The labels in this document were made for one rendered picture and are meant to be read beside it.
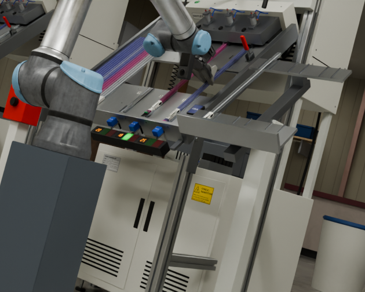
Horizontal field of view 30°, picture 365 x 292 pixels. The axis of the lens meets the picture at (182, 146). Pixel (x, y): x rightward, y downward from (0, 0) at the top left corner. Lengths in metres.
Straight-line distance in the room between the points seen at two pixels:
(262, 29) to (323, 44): 0.38
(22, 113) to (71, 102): 1.31
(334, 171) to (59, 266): 9.96
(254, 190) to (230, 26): 0.79
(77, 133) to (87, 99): 0.09
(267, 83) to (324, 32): 0.30
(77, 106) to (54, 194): 0.23
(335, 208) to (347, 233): 3.51
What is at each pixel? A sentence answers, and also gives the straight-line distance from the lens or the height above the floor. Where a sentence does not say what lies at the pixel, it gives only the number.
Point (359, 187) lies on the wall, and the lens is 11.44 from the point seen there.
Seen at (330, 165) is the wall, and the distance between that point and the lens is 11.57.
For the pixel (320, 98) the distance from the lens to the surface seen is 2.91.
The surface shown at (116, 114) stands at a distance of 2.42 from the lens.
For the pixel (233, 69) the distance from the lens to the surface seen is 2.50.
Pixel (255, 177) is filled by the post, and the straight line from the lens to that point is 2.14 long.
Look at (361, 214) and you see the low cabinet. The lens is 8.78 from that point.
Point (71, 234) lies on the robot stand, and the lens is 1.76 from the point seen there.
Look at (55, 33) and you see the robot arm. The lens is 1.88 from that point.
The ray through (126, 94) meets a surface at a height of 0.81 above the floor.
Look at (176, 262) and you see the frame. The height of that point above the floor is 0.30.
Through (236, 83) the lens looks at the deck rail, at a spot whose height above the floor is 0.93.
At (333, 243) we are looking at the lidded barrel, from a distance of 5.38.
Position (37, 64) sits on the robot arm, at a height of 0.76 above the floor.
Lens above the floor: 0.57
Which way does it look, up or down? 2 degrees up
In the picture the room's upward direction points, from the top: 15 degrees clockwise
